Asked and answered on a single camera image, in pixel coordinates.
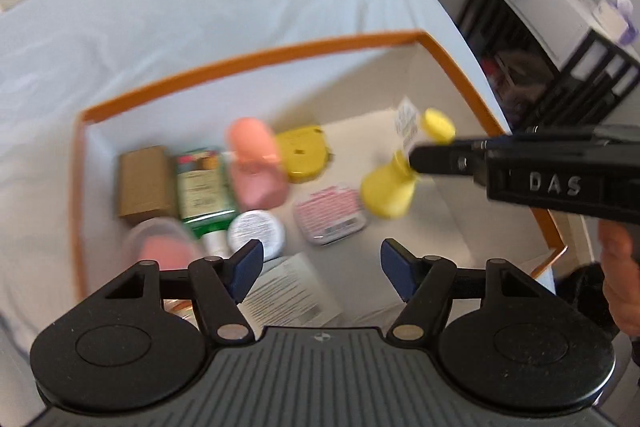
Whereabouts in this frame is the pink makeup sponge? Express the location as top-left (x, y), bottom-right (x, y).
top-left (139, 234), bottom-right (197, 273)

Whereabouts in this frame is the yellow round case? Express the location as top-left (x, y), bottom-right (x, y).
top-left (275, 124), bottom-right (334, 184)

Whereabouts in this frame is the white and black nightstand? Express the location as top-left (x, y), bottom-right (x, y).
top-left (457, 0), bottom-right (640, 134)

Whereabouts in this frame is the pink rectangular tin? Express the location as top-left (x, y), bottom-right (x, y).
top-left (292, 184), bottom-right (371, 248)

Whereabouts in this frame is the white toilet paper roll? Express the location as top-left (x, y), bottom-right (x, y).
top-left (592, 0), bottom-right (626, 34)

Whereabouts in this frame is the yellow plastic bottle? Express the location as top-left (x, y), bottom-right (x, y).
top-left (360, 108), bottom-right (457, 221)

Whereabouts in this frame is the orange cardboard box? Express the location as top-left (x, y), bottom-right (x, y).
top-left (70, 29), bottom-right (569, 304)

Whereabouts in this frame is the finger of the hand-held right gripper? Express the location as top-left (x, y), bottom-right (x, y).
top-left (409, 136), bottom-right (490, 180)

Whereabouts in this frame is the person's right hand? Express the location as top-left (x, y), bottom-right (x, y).
top-left (597, 222), bottom-right (640, 339)

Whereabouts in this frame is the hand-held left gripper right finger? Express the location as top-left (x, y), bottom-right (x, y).
top-left (380, 238), bottom-right (556, 347)

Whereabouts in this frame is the purple tissue pack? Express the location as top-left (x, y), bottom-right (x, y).
top-left (614, 0), bottom-right (637, 48)

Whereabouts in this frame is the round tin with white label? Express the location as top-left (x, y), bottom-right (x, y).
top-left (227, 209), bottom-right (287, 261)

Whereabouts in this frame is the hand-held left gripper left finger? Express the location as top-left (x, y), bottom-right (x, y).
top-left (89, 239), bottom-right (265, 347)

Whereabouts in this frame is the bed with light blue sheet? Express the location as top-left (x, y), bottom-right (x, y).
top-left (0, 0), bottom-right (557, 427)

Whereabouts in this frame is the green tube with white cap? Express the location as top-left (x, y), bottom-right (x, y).
top-left (174, 148), bottom-right (242, 258)

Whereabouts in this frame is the pink bottle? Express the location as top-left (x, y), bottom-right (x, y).
top-left (225, 117), bottom-right (292, 210)

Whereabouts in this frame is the small brown cardboard box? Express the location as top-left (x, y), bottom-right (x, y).
top-left (117, 146), bottom-right (179, 226)

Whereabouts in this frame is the clear plastic cup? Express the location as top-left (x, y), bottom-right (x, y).
top-left (124, 217), bottom-right (199, 274)

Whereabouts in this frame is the white printed leaflet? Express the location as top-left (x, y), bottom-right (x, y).
top-left (239, 253), bottom-right (344, 329)

